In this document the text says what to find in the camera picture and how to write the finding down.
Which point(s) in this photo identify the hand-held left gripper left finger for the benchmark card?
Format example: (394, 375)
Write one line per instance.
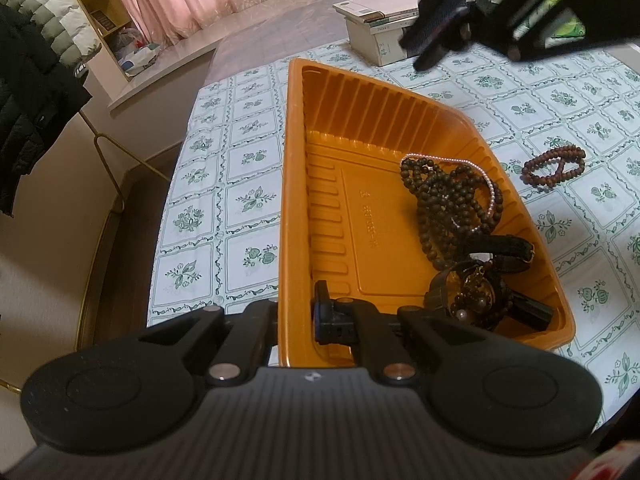
(252, 327)

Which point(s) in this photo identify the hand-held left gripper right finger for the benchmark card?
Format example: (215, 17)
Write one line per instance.
(332, 325)

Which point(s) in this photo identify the orange plastic tray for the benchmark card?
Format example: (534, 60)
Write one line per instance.
(325, 185)

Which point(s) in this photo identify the pale pearl strand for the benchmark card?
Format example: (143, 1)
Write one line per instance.
(496, 195)

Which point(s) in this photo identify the green packet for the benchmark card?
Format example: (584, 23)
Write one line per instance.
(567, 25)

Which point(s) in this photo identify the green-edged book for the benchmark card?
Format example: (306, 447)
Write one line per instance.
(387, 19)

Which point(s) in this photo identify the white cardboard box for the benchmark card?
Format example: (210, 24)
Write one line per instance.
(380, 42)

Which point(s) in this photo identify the floral tablecloth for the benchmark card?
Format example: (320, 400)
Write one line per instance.
(240, 150)

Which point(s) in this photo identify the gold clothes rack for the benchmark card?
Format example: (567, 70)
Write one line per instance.
(112, 142)

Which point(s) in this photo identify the white plastic bags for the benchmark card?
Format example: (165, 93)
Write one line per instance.
(132, 52)

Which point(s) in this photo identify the black puffer jacket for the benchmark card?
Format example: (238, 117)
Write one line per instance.
(30, 110)

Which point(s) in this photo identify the person's patterned clothing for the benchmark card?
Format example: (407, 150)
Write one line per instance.
(617, 462)

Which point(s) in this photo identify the grey white puffer jacket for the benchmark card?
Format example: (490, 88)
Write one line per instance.
(55, 20)

